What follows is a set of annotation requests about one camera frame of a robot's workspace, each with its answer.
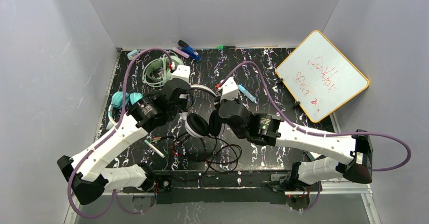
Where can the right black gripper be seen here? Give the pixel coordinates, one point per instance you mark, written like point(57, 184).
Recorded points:
point(220, 105)

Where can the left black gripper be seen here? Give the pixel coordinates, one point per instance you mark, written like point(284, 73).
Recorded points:
point(182, 95)

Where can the mint green gaming headphones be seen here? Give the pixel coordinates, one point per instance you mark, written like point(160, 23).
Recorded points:
point(157, 72)

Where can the black and white headphones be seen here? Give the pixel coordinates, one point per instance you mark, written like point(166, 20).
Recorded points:
point(198, 127)

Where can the teal cat ear headphones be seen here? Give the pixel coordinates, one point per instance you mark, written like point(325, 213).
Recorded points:
point(116, 103)

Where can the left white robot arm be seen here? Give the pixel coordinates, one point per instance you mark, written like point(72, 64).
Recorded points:
point(87, 172)

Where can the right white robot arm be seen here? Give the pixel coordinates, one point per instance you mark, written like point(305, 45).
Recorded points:
point(348, 157)

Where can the light blue marker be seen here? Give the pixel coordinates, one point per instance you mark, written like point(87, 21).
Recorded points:
point(243, 90)

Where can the pink highlighter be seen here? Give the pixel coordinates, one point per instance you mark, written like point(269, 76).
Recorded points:
point(181, 53)

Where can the blue stapler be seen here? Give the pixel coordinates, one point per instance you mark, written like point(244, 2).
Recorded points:
point(184, 47)

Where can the green capped white marker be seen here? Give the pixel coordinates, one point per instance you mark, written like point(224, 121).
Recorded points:
point(156, 150)

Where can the small light blue eraser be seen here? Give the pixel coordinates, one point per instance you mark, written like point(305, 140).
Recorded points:
point(132, 54)

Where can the small white red box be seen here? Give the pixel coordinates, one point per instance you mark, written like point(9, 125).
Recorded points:
point(312, 156)

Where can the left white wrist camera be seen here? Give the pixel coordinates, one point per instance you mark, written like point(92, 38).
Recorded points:
point(182, 72)

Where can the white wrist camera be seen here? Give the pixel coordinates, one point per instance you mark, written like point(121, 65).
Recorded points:
point(229, 90)
point(182, 72)

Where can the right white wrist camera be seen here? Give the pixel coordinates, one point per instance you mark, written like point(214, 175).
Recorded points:
point(229, 90)

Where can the white board orange frame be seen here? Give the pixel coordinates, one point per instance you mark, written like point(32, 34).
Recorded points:
point(320, 77)

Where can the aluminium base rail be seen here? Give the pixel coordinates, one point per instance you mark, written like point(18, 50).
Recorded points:
point(223, 182)

